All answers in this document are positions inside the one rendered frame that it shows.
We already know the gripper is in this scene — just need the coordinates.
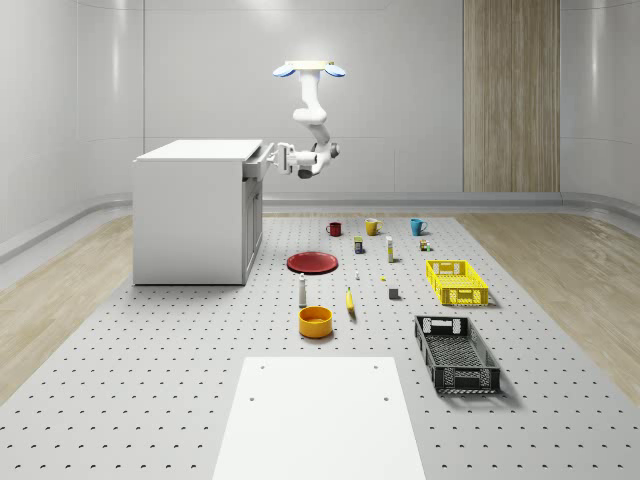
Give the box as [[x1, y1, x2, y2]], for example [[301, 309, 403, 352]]
[[272, 141, 297, 177]]

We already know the white drawer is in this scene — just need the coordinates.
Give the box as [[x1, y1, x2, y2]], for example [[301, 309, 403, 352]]
[[241, 141, 279, 183]]

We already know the drone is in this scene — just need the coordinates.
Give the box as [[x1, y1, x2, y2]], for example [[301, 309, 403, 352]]
[[272, 59, 348, 79]]

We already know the red plate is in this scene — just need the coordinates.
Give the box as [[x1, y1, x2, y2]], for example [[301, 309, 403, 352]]
[[286, 251, 340, 275]]

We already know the white cabinet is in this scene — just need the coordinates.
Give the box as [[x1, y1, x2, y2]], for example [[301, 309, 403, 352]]
[[132, 138, 265, 287]]

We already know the yellow bowl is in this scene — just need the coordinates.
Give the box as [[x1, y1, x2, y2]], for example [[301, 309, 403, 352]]
[[298, 306, 334, 341]]

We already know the yellow basket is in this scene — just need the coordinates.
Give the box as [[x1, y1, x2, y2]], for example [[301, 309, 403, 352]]
[[425, 259, 490, 307]]

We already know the white board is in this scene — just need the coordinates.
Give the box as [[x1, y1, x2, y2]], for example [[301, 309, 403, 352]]
[[212, 356, 427, 480]]

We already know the dark grey basket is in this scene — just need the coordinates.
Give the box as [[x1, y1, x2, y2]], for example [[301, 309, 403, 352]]
[[413, 315, 503, 396]]

